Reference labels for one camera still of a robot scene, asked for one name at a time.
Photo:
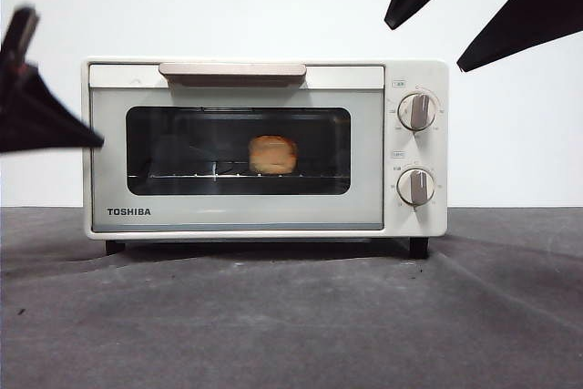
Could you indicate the small white oven knob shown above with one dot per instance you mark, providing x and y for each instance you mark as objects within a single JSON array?
[{"x": 416, "y": 186}]

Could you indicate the white Toshiba toaster oven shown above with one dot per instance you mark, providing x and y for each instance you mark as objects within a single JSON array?
[{"x": 414, "y": 152}]

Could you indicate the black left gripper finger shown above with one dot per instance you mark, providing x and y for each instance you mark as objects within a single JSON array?
[
  {"x": 32, "y": 134},
  {"x": 59, "y": 109}
]

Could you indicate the golden bread loaf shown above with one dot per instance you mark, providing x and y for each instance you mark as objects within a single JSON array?
[{"x": 272, "y": 154}]

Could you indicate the large white oven knob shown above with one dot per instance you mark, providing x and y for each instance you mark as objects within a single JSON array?
[{"x": 416, "y": 111}]

